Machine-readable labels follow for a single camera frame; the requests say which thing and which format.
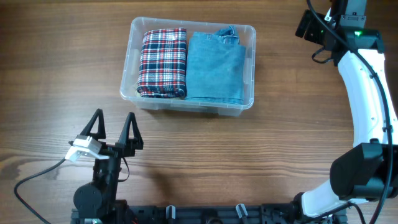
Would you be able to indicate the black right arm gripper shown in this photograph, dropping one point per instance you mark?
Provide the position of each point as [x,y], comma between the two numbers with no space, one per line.
[311,35]

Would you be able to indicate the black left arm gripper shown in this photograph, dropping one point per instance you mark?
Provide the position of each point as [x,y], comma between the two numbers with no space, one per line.
[125,146]

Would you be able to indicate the red plaid shirt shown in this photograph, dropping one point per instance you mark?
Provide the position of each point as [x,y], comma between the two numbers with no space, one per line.
[163,64]

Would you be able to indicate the blue denim garment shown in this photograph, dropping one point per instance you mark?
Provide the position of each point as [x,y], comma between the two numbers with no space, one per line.
[215,65]

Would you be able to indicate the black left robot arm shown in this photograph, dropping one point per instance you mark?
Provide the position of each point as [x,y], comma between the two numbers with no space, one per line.
[96,202]

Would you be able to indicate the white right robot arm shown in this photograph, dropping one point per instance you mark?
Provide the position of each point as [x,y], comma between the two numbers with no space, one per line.
[367,172]

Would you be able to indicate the clear plastic storage bin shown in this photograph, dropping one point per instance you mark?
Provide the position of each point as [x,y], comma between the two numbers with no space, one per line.
[141,25]

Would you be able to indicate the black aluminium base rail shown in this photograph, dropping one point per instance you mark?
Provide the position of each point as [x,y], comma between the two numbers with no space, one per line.
[261,214]

